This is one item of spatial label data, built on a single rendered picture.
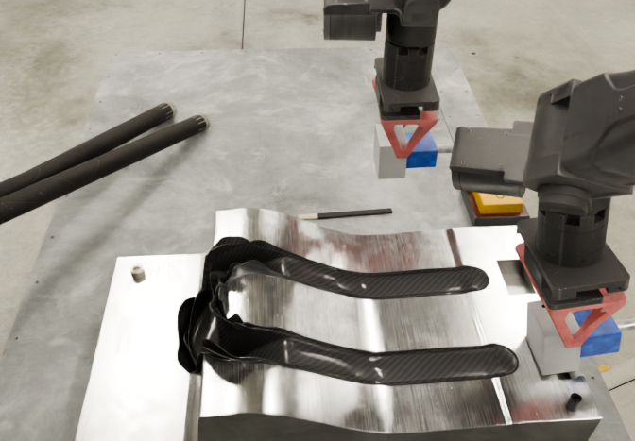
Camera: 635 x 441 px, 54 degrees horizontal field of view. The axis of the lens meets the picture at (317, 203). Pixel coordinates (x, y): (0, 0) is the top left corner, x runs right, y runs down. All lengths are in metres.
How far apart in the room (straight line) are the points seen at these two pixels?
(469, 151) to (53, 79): 2.55
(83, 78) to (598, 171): 2.64
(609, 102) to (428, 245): 0.40
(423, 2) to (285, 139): 0.49
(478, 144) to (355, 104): 0.64
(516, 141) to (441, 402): 0.27
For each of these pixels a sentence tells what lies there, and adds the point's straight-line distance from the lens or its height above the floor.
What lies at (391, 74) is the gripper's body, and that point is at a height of 1.06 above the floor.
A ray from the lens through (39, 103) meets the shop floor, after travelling 2.81.
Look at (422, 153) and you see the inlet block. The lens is 0.80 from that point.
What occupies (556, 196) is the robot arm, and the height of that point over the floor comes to 1.15.
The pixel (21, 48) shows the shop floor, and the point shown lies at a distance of 3.26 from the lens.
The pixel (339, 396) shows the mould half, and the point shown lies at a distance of 0.61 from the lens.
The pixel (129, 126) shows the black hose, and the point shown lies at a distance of 1.05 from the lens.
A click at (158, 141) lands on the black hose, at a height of 0.85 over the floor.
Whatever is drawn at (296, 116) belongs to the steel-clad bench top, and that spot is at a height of 0.80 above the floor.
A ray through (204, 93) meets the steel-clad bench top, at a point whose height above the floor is 0.80.
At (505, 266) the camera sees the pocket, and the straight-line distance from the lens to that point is 0.78.
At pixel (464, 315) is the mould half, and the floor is 0.89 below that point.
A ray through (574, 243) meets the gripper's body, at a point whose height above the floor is 1.06.
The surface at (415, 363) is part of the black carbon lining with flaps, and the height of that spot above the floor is 0.88.
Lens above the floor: 1.43
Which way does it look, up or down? 43 degrees down
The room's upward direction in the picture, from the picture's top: 1 degrees clockwise
